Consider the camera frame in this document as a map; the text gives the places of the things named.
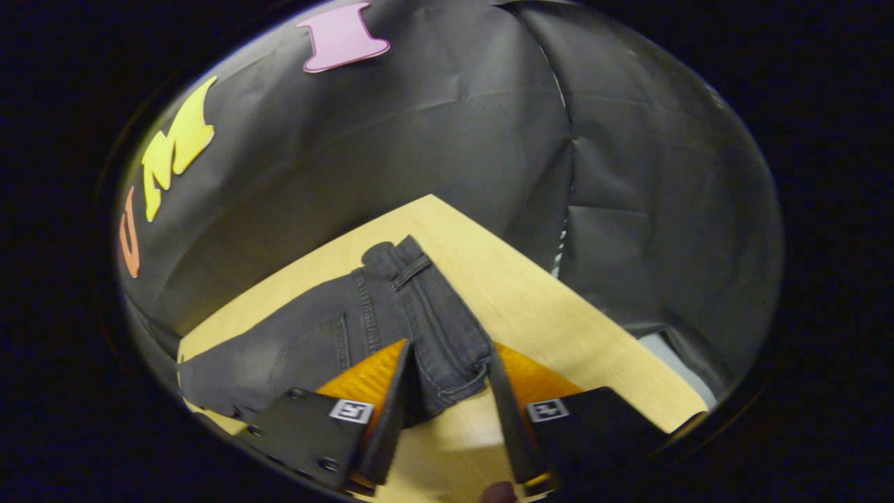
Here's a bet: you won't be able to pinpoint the dark grey jeans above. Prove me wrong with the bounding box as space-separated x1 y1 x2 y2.
177 235 493 427

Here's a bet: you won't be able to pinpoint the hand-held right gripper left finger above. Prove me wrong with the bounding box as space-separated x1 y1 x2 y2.
237 339 417 490

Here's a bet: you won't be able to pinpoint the black backdrop cloth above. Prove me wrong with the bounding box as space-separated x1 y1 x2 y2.
115 0 784 399

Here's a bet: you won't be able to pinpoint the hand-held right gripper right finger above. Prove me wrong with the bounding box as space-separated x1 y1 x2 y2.
487 342 671 490

